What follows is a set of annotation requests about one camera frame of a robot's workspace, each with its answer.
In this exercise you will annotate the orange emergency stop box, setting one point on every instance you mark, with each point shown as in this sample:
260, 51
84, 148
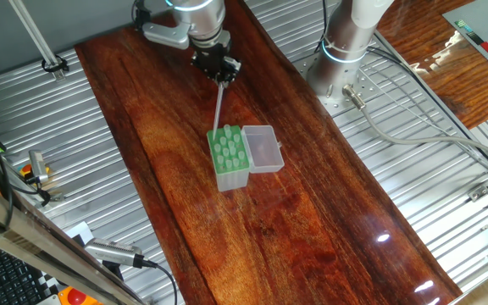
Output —
74, 296

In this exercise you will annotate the small multicolour strip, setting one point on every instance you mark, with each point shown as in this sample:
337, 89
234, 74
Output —
463, 25

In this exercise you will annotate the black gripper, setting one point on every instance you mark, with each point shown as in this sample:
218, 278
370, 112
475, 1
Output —
210, 57

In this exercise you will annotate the silver ribbed exterior camera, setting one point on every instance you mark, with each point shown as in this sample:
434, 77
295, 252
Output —
112, 252

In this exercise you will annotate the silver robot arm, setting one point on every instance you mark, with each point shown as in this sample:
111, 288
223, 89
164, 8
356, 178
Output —
197, 17

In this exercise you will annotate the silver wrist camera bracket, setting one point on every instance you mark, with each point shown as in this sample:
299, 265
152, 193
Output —
165, 36

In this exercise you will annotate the black strip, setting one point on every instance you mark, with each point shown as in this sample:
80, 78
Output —
475, 38

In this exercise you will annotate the black white calibration sheet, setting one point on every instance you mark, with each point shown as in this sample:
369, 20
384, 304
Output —
79, 233

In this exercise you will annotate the slanted aluminium pole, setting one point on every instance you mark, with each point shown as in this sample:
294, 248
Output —
35, 38

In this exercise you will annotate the red block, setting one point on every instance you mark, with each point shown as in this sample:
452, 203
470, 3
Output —
487, 47

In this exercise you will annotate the clear hinged box lid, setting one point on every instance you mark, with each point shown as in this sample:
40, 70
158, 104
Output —
263, 150

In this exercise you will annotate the silver corner bracket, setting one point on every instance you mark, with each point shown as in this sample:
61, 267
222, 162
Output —
479, 192

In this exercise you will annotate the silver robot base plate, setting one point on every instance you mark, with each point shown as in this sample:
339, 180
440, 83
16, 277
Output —
371, 84

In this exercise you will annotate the black keyboard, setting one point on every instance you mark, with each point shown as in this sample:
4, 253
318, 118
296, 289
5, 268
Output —
2, 275

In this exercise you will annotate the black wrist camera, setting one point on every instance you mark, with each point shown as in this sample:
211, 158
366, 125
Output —
141, 14

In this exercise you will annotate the glossy wood grain board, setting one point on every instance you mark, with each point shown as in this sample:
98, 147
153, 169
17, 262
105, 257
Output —
210, 220
439, 72

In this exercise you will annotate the stainless steel frame bar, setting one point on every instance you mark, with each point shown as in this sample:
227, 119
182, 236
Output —
36, 241

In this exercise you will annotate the silver metal clamp device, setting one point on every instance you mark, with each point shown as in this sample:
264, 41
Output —
37, 163

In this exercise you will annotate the translucent tip box green rack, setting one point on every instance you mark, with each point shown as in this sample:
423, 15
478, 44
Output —
231, 182

